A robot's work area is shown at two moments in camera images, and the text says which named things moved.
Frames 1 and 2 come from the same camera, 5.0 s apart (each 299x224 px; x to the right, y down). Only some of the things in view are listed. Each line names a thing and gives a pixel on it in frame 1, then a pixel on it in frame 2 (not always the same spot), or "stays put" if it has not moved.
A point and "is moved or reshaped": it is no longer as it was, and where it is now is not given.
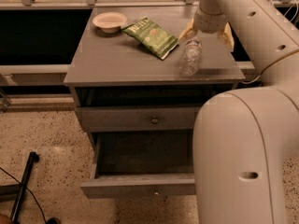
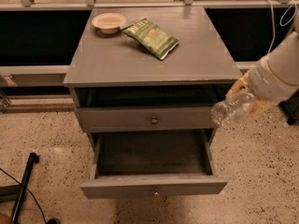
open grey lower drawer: (142, 164) stays put
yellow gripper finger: (189, 32) -> (241, 85)
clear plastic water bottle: (192, 57) is moved or reshaped
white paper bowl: (109, 22) stays put
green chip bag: (154, 38) stays put
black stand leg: (15, 192) stays put
